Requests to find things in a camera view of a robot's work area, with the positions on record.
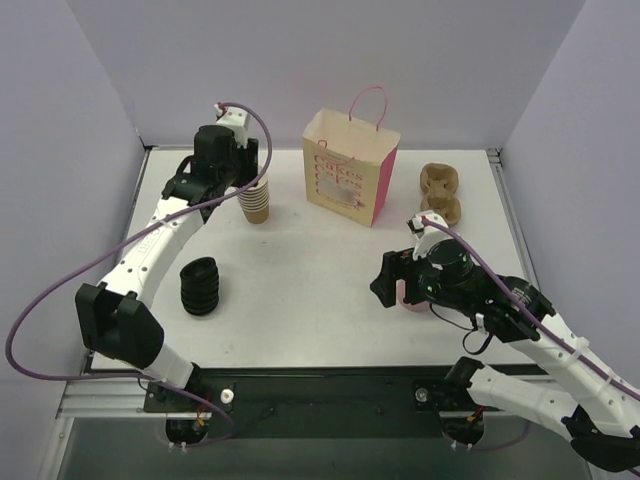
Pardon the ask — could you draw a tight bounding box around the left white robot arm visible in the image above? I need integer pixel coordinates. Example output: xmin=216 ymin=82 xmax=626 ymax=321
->
xmin=75 ymin=119 xmax=258 ymax=411

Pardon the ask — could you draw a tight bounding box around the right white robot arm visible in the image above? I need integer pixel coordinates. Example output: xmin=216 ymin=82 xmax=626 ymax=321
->
xmin=370 ymin=239 xmax=639 ymax=472

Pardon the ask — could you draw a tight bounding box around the stack of brown paper cups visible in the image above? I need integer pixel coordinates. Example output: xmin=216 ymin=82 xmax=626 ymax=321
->
xmin=237 ymin=176 xmax=270 ymax=225

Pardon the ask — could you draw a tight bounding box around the pink cup holding straws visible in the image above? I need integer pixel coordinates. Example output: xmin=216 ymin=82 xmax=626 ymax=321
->
xmin=396 ymin=280 xmax=430 ymax=313

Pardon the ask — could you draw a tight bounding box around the brown pulp cup carrier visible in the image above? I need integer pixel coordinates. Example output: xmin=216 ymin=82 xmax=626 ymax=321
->
xmin=420 ymin=163 xmax=461 ymax=227

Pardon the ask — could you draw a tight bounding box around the cakes paper gift bag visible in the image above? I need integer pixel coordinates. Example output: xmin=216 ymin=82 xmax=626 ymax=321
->
xmin=303 ymin=102 xmax=401 ymax=227

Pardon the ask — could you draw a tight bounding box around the stack of black lids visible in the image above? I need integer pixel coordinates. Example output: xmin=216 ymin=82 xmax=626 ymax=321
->
xmin=180 ymin=257 xmax=220 ymax=316

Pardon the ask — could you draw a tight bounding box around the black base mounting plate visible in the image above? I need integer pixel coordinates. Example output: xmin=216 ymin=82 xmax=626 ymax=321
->
xmin=142 ymin=365 xmax=489 ymax=441

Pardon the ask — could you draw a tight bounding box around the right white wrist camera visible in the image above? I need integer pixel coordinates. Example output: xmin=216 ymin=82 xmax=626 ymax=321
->
xmin=407 ymin=210 xmax=449 ymax=260

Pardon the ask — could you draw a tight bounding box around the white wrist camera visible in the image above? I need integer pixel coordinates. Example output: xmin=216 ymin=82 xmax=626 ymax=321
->
xmin=407 ymin=210 xmax=449 ymax=260
xmin=214 ymin=102 xmax=250 ymax=148

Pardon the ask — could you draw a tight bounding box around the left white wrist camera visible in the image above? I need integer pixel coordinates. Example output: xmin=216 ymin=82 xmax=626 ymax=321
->
xmin=214 ymin=102 xmax=250 ymax=148

